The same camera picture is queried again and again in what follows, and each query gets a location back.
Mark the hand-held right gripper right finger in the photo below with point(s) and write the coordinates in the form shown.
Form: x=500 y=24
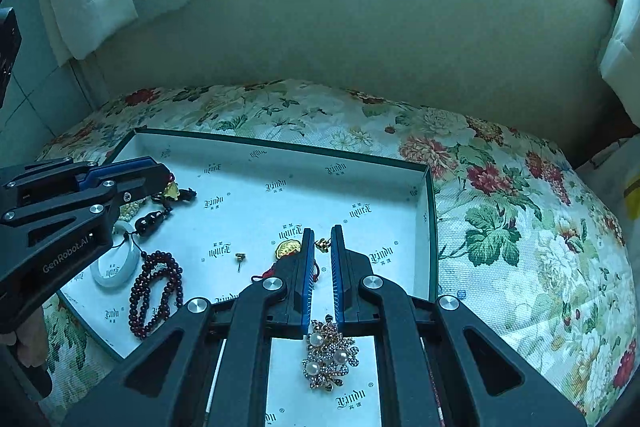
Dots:
x=337 y=282

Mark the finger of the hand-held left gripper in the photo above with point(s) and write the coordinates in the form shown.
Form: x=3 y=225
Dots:
x=140 y=184
x=115 y=171

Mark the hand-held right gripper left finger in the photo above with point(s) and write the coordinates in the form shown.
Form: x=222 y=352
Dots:
x=307 y=282

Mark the small gold ear stud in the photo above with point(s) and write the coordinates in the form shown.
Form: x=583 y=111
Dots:
x=240 y=258

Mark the green box with white lining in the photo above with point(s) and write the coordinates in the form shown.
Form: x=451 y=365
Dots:
x=350 y=187

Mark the person's left hand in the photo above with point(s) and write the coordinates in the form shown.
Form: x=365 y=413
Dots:
x=32 y=342

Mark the pearl and rhinestone brooch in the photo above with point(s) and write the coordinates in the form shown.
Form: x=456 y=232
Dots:
x=330 y=357

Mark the pale jade bangle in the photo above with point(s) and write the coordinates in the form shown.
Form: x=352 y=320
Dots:
x=129 y=264

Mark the floral bedspread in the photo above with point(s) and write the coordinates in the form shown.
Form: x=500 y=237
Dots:
x=500 y=257

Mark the beige headboard with wooden frame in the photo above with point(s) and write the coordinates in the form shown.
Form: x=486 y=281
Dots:
x=375 y=7

